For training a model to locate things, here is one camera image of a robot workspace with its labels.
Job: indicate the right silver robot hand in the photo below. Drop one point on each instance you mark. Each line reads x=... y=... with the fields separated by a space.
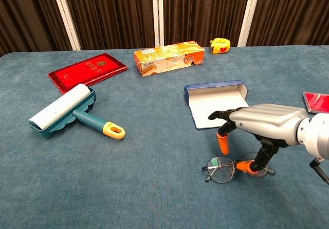
x=270 y=121

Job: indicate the red ink pad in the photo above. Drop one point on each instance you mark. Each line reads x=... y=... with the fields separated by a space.
x=317 y=102

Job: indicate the yellow tape measure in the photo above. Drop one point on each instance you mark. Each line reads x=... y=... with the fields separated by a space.
x=219 y=46

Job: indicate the dark brown curtain panel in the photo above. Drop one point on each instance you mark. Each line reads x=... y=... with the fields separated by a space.
x=290 y=13
x=203 y=10
x=25 y=16
x=110 y=16

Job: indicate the orange cardboard box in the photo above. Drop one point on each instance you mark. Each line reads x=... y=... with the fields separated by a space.
x=167 y=59

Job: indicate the teal felt table cover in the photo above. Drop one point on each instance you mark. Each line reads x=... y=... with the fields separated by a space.
x=154 y=175

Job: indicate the red certificate book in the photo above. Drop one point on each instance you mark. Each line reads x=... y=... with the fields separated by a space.
x=87 y=69

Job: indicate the teal lint roller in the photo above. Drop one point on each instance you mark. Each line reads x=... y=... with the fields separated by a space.
x=61 y=108

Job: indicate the white screen frame post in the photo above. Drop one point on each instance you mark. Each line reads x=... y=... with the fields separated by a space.
x=66 y=16
x=248 y=16
x=157 y=16

